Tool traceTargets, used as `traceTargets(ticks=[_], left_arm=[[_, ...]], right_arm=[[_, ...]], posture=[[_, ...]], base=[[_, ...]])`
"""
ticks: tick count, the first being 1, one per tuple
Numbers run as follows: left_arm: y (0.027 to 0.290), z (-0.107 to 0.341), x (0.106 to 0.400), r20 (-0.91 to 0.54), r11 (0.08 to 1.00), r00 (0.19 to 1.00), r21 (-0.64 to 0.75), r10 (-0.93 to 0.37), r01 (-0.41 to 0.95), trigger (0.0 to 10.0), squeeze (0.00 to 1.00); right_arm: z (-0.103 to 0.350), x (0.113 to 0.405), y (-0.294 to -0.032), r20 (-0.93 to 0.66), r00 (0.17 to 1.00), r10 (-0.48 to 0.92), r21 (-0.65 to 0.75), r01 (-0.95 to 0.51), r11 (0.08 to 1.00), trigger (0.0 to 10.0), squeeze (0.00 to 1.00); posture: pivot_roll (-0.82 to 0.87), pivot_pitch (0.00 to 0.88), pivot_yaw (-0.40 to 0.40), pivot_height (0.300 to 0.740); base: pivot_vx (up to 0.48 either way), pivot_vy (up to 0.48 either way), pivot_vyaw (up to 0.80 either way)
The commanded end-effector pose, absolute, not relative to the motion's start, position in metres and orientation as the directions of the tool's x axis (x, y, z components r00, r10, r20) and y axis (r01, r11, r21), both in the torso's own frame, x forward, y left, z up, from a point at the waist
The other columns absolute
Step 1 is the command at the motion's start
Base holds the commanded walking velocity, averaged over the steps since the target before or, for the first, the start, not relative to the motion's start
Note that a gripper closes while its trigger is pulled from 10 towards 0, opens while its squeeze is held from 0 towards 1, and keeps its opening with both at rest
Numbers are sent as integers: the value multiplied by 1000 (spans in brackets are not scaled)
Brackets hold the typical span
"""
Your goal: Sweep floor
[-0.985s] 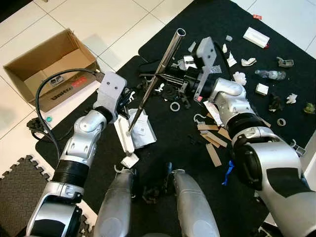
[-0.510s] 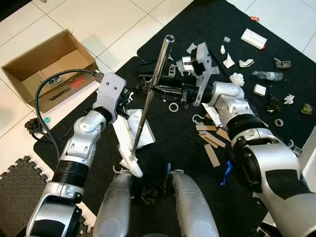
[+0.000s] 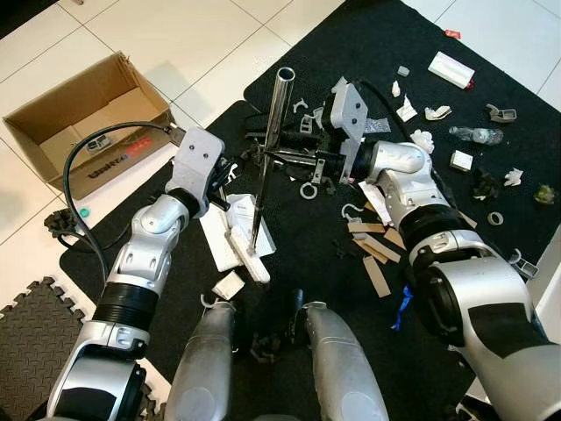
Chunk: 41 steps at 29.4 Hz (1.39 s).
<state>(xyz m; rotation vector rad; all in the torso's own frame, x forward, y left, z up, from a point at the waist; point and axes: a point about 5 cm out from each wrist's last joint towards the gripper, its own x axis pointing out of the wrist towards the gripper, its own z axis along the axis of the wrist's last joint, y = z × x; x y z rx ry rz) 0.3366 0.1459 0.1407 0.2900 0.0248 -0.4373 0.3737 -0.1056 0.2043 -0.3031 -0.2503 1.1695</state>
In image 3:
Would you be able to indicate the white crumpled tissue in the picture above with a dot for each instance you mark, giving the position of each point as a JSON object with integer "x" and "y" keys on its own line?
{"x": 422, "y": 140}

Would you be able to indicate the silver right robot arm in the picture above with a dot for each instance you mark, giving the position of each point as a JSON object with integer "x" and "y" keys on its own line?
{"x": 491, "y": 324}

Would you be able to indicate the blue ribbon scrap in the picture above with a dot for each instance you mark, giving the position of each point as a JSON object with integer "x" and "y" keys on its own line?
{"x": 401, "y": 307}

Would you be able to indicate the white crumpled paper scrap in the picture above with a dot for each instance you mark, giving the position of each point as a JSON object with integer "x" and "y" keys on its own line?
{"x": 513, "y": 177}

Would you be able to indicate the white tube package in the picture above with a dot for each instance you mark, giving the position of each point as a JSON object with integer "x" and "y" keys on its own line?
{"x": 377, "y": 202}

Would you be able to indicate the small green scrap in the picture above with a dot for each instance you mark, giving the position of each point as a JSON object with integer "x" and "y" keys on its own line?
{"x": 546, "y": 193}

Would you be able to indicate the silver left robot leg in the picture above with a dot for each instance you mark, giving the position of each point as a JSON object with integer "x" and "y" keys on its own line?
{"x": 209, "y": 368}

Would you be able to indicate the open brown cardboard box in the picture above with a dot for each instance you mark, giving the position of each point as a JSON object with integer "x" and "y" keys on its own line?
{"x": 44, "y": 132}

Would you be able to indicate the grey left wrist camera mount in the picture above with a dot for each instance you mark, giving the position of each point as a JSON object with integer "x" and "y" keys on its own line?
{"x": 197, "y": 158}

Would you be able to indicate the small red scrap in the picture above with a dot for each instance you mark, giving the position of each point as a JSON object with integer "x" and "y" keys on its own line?
{"x": 452, "y": 33}

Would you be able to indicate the small black plastic part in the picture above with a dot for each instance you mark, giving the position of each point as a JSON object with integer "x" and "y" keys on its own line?
{"x": 486, "y": 184}

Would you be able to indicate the small grey cube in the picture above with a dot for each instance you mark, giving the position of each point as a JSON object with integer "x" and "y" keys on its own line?
{"x": 403, "y": 70}

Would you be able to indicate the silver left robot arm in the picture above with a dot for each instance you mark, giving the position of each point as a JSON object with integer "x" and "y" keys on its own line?
{"x": 145, "y": 254}

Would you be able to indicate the long black bar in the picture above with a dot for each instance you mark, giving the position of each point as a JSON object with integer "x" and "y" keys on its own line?
{"x": 263, "y": 118}

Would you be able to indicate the long white box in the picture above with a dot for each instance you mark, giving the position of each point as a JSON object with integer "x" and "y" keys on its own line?
{"x": 451, "y": 68}

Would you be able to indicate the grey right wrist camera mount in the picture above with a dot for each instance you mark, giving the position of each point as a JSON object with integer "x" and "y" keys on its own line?
{"x": 351, "y": 110}

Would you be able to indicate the black plastic clump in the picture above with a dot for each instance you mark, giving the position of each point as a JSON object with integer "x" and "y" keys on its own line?
{"x": 60, "y": 224}

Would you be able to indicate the grey plastic clip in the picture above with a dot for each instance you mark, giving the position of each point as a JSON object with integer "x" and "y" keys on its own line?
{"x": 501, "y": 112}

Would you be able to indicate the clear plastic bottle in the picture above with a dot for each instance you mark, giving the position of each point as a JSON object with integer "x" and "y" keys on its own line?
{"x": 478, "y": 135}

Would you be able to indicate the small white box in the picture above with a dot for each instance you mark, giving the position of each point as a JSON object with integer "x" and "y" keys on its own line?
{"x": 462, "y": 160}

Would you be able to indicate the brown cardboard strip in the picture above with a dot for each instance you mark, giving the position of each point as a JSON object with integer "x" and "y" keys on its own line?
{"x": 377, "y": 276}
{"x": 368, "y": 226}
{"x": 377, "y": 250}

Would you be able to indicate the black foam puzzle mat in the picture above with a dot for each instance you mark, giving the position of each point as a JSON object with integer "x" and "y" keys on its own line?
{"x": 35, "y": 333}

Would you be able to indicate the black floor mat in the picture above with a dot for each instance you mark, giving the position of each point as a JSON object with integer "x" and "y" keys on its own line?
{"x": 368, "y": 44}
{"x": 307, "y": 254}

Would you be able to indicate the small white printed card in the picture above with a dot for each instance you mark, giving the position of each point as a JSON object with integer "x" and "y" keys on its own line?
{"x": 230, "y": 285}

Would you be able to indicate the white plastic piece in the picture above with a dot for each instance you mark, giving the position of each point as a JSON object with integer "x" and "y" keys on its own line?
{"x": 436, "y": 112}
{"x": 406, "y": 110}

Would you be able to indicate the silver right robot leg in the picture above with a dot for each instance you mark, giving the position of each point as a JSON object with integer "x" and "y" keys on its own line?
{"x": 346, "y": 368}

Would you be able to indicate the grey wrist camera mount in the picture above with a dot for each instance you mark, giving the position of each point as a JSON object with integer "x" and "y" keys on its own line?
{"x": 351, "y": 110}
{"x": 197, "y": 158}

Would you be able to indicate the small teal cap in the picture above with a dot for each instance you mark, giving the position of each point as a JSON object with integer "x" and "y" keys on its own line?
{"x": 85, "y": 211}

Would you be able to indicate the silver robot leg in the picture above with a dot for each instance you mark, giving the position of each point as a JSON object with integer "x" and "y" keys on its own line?
{"x": 346, "y": 368}
{"x": 209, "y": 368}

